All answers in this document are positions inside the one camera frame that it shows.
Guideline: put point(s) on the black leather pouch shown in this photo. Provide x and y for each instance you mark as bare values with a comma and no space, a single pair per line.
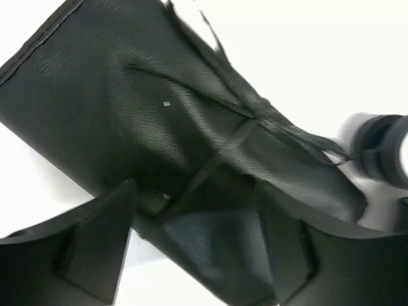
113,90

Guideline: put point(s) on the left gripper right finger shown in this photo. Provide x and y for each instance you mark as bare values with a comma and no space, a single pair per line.
317,259

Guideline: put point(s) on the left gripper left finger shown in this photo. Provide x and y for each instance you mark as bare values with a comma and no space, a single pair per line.
75,258

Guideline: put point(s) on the pink suitcase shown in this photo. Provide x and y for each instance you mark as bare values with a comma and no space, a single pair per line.
378,144

